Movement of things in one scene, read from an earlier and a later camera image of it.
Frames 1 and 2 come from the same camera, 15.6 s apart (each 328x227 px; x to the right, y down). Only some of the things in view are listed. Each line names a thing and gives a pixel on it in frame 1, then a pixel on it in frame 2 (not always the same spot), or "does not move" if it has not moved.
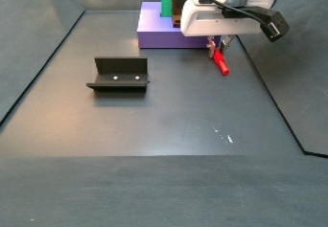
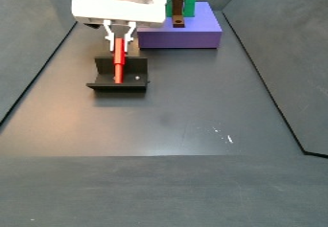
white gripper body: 204,7 → 96,1
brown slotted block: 177,1 does not move
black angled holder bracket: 119,73 does not move
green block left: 165,5 does not move
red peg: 221,61 → 119,59
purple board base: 158,34 does not move
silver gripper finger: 224,43 → 129,37
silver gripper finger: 210,47 → 110,35
